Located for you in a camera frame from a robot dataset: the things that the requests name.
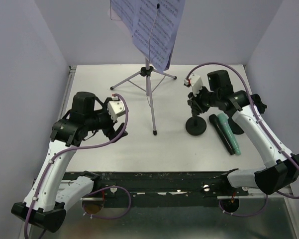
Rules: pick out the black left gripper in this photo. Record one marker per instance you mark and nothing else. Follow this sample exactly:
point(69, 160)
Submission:
point(110, 132)

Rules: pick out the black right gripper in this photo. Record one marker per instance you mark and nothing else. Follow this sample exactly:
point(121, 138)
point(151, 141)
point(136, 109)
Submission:
point(194, 101)

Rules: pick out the black toy microphone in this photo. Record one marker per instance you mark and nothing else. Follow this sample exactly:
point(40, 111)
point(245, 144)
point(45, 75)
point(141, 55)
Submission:
point(214, 121)

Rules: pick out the green toy microphone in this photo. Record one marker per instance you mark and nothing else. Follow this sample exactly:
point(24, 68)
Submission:
point(229, 133)

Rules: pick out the lilac tripod music stand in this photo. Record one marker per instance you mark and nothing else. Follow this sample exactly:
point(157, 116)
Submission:
point(146, 73)

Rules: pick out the black clip microphone stand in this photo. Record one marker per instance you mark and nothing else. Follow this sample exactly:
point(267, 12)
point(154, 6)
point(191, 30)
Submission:
point(249, 118)

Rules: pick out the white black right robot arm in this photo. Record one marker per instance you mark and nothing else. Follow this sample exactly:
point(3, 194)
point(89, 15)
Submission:
point(281, 166)

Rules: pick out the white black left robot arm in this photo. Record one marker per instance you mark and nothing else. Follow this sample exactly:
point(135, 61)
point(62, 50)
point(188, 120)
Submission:
point(88, 124)

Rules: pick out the white sheet music page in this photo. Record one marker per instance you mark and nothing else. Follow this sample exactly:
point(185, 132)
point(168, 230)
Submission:
point(152, 25)

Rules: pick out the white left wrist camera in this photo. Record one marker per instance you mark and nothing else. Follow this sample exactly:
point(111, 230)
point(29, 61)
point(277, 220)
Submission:
point(115, 107)

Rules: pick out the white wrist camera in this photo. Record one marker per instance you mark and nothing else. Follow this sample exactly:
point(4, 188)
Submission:
point(195, 82)
point(115, 107)

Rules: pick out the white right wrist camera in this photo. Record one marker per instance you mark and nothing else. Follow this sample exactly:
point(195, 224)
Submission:
point(195, 82)

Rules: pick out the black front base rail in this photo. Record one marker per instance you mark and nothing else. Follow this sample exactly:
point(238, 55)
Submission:
point(163, 189)

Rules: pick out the aluminium left side rail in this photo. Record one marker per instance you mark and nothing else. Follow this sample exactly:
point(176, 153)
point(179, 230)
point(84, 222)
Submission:
point(67, 91)

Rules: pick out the aluminium rail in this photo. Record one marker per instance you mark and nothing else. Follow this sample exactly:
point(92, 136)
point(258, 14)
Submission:
point(251, 193)
point(67, 91)

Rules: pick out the aluminium front rail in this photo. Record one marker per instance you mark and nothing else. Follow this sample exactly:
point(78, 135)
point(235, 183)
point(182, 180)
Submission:
point(251, 193)

